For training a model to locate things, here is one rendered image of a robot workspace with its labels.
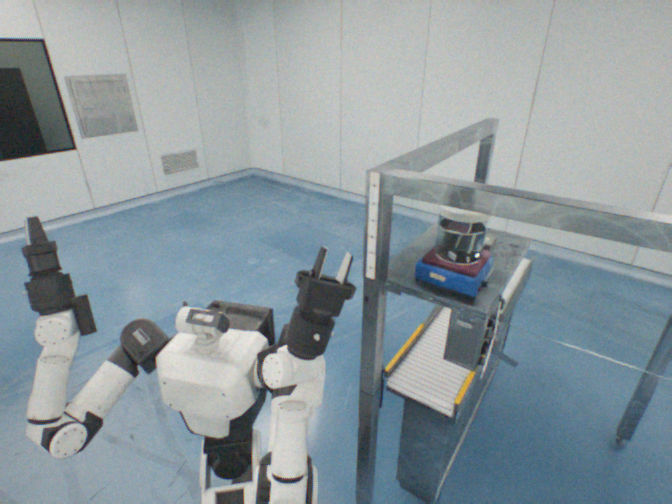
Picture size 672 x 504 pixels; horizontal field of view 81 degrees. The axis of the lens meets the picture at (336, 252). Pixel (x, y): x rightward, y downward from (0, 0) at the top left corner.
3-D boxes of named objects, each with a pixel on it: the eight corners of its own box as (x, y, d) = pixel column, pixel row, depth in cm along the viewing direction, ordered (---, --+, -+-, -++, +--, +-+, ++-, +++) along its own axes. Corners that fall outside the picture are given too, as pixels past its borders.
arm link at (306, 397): (295, 356, 77) (290, 426, 76) (328, 351, 83) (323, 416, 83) (275, 349, 81) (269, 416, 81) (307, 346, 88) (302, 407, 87)
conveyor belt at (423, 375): (450, 420, 139) (452, 410, 136) (386, 389, 151) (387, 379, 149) (530, 266, 237) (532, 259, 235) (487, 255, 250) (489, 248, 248)
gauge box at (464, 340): (474, 373, 123) (485, 321, 114) (442, 359, 128) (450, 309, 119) (494, 335, 139) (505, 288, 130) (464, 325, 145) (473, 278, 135)
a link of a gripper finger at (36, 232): (40, 215, 90) (47, 242, 91) (23, 218, 88) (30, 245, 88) (41, 215, 89) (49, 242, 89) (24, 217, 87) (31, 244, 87)
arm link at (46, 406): (26, 366, 92) (12, 449, 92) (46, 379, 87) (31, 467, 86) (75, 360, 101) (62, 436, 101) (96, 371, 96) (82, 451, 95)
